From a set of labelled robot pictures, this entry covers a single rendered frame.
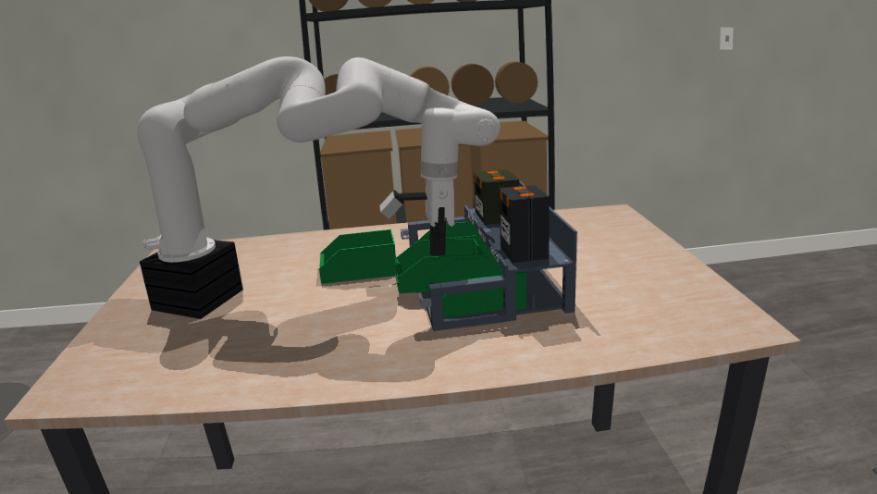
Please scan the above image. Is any dark grey metal shelf rack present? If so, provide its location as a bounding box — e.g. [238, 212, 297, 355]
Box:
[400, 205, 577, 331]

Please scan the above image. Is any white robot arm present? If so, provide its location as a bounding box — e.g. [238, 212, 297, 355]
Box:
[137, 56, 500, 263]

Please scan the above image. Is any green bin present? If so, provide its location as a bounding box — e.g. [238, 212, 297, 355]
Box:
[395, 239, 485, 293]
[429, 255, 526, 317]
[319, 229, 396, 284]
[419, 221, 493, 256]

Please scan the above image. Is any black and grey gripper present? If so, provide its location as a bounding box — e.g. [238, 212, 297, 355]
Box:
[421, 174, 457, 256]

